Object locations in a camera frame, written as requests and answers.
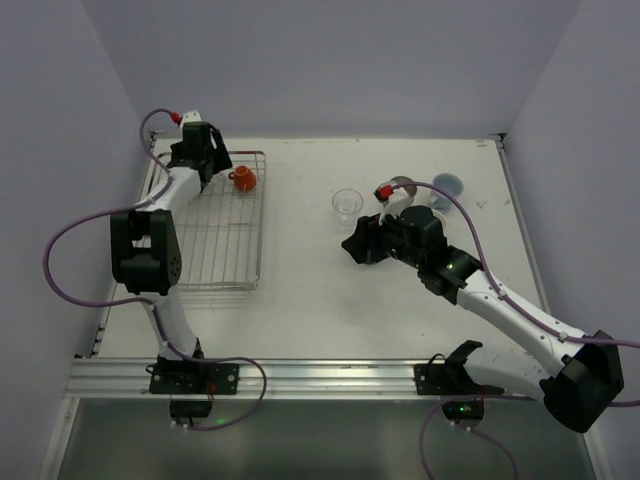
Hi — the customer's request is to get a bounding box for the clear plastic cup front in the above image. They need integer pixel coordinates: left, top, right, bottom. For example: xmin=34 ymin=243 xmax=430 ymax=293
xmin=332 ymin=188 xmax=364 ymax=230

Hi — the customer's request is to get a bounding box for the grey ceramic mug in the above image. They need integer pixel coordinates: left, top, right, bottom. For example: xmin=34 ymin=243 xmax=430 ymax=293
xmin=430 ymin=173 xmax=464 ymax=214

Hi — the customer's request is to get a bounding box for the dark blue mug front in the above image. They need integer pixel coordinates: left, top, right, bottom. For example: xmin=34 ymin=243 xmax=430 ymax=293
xmin=361 ymin=251 xmax=388 ymax=265

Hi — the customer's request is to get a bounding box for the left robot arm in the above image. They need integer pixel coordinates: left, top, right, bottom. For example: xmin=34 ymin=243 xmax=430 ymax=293
xmin=110 ymin=114 xmax=232 ymax=363

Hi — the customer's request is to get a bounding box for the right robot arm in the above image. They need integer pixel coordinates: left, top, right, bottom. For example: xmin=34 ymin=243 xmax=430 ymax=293
xmin=342 ymin=206 xmax=624 ymax=433

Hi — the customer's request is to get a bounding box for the orange ceramic cup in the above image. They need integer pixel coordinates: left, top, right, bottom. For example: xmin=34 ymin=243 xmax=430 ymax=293
xmin=228 ymin=165 xmax=257 ymax=193

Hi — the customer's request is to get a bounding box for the black right controller box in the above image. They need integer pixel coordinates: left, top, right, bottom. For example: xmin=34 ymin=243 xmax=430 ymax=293
xmin=441 ymin=399 xmax=485 ymax=429

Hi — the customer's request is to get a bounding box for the black controller box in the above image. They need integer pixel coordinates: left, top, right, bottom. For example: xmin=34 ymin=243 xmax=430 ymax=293
xmin=169 ymin=400 xmax=212 ymax=422
xmin=441 ymin=399 xmax=485 ymax=429

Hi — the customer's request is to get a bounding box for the black left controller box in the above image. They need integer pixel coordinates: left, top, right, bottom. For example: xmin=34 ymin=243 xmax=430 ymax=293
xmin=169 ymin=400 xmax=212 ymax=422

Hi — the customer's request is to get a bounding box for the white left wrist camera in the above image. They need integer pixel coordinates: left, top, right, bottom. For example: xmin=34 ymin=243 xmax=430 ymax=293
xmin=181 ymin=110 xmax=202 ymax=124

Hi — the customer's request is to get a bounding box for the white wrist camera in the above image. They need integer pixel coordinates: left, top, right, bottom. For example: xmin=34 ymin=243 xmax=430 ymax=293
xmin=181 ymin=110 xmax=202 ymax=124
xmin=374 ymin=180 xmax=415 ymax=226

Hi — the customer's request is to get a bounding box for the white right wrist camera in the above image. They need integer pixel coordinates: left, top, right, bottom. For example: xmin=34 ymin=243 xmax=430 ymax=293
xmin=374 ymin=180 xmax=415 ymax=226

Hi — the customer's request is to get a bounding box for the metal wire dish rack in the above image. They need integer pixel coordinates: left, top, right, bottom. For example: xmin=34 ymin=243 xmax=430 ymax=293
xmin=142 ymin=151 xmax=266 ymax=291

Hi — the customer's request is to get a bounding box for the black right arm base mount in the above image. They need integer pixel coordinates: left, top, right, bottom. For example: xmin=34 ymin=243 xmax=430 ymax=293
xmin=413 ymin=340 xmax=505 ymax=396

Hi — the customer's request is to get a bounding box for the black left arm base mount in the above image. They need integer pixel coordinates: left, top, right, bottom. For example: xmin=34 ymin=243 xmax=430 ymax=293
xmin=149 ymin=357 xmax=240 ymax=395

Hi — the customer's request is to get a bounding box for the aluminium frame rail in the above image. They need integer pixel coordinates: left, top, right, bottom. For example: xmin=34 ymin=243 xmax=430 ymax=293
xmin=64 ymin=353 xmax=549 ymax=400

